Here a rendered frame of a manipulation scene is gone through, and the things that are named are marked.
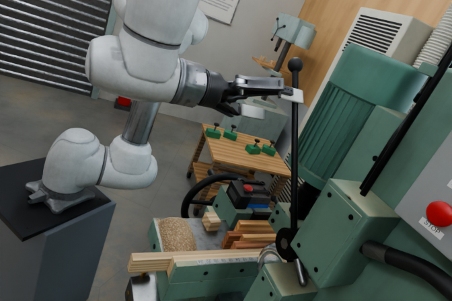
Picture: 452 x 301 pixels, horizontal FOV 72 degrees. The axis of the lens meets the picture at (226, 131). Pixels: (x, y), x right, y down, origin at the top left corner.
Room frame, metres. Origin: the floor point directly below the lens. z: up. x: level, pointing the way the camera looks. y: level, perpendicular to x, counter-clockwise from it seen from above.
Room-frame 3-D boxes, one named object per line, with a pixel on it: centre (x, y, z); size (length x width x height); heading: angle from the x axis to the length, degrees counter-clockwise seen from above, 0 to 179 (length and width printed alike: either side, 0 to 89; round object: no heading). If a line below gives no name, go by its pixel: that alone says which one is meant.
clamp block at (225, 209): (0.87, -0.15, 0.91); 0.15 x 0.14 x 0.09; 121
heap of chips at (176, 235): (0.65, 0.01, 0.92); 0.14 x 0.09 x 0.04; 31
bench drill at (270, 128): (3.14, -0.23, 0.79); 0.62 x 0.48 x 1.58; 24
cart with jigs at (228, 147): (2.28, -0.19, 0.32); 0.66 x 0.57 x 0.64; 112
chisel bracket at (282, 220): (0.69, -0.26, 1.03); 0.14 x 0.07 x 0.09; 31
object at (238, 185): (0.87, -0.14, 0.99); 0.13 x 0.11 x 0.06; 121
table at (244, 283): (0.80, -0.19, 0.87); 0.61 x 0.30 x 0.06; 121
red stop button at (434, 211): (0.35, -0.27, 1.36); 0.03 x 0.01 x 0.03; 31
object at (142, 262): (0.66, -0.17, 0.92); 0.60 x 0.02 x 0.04; 121
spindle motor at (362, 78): (0.71, -0.26, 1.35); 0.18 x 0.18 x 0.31
